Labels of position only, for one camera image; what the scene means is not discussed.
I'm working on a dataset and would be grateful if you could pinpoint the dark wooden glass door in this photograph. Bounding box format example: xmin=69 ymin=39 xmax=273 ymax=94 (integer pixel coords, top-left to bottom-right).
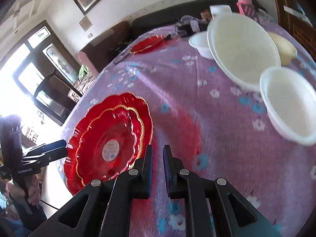
xmin=12 ymin=21 xmax=83 ymax=126

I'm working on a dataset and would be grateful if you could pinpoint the striped patterned cushion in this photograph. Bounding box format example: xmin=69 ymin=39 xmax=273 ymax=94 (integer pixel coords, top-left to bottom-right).
xmin=68 ymin=73 xmax=99 ymax=104

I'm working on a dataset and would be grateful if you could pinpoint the large red scalloped plate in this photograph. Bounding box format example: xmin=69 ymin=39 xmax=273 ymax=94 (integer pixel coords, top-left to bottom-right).
xmin=64 ymin=92 xmax=153 ymax=195

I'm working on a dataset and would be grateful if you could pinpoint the medium red scalloped plate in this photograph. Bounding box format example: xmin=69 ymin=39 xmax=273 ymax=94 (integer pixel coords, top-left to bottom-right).
xmin=75 ymin=105 xmax=145 ymax=181

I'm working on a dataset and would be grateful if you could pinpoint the brown armchair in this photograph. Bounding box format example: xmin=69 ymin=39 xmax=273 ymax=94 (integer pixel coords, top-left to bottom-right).
xmin=78 ymin=21 xmax=131 ymax=79

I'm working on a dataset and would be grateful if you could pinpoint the pink water bottle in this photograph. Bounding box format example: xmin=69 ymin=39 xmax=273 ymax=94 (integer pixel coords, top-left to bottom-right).
xmin=236 ymin=0 xmax=255 ymax=18

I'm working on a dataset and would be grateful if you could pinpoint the cream bowl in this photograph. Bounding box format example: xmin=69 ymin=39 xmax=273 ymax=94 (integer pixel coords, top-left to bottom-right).
xmin=267 ymin=31 xmax=298 ymax=67

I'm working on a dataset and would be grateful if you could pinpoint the small wall plaque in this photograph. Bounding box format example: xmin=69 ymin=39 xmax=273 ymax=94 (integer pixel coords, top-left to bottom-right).
xmin=79 ymin=16 xmax=93 ymax=32

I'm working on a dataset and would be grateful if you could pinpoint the purple floral tablecloth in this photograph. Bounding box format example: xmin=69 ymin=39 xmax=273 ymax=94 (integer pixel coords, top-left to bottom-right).
xmin=57 ymin=22 xmax=316 ymax=237

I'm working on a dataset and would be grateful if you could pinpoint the small red scalloped plate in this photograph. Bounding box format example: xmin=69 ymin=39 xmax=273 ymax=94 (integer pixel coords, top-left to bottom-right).
xmin=130 ymin=35 xmax=165 ymax=54

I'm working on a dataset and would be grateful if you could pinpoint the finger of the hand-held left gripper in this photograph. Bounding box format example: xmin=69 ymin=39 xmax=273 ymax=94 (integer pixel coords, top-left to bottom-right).
xmin=22 ymin=148 xmax=68 ymax=174
xmin=25 ymin=139 xmax=68 ymax=155

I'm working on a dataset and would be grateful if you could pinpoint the small white bowl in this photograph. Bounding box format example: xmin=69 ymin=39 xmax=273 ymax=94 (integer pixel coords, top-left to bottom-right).
xmin=189 ymin=31 xmax=215 ymax=60

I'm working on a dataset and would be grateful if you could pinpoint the wooden partition with window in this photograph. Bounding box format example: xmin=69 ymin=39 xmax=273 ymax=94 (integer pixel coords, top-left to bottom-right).
xmin=270 ymin=0 xmax=316 ymax=60

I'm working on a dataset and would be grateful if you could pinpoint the person's left hand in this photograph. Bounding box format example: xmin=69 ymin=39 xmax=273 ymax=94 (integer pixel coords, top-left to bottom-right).
xmin=7 ymin=174 xmax=42 ymax=205

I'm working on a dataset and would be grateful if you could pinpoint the white mug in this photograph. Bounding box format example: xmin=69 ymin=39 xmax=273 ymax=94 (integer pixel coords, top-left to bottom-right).
xmin=210 ymin=5 xmax=232 ymax=19

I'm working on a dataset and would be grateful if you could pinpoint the medium white bowl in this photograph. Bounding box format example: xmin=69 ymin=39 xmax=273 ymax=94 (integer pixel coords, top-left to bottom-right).
xmin=260 ymin=67 xmax=316 ymax=147

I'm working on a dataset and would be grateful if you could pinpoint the black sofa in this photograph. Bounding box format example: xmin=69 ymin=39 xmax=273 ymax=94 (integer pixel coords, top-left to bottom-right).
xmin=131 ymin=0 xmax=247 ymax=40

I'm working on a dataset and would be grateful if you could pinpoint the white flat box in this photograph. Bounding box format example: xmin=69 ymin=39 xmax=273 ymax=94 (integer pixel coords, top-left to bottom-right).
xmin=283 ymin=5 xmax=305 ymax=15

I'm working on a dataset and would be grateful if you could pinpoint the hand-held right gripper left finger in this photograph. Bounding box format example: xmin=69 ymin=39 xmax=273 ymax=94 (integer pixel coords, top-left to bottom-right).
xmin=30 ymin=144 xmax=155 ymax=237

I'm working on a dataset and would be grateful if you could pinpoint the black chair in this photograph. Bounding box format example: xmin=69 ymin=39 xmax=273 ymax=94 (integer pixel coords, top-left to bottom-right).
xmin=32 ymin=69 xmax=83 ymax=109

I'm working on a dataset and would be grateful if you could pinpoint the black cable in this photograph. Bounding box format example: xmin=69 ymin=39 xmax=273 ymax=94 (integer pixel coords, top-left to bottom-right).
xmin=40 ymin=199 xmax=60 ymax=211

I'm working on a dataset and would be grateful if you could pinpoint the large white bowl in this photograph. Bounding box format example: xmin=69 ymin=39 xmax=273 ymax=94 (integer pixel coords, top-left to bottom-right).
xmin=207 ymin=13 xmax=282 ymax=92

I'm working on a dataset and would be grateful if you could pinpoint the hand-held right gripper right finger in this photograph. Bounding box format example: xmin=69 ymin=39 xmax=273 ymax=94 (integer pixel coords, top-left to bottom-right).
xmin=163 ymin=144 xmax=284 ymax=237

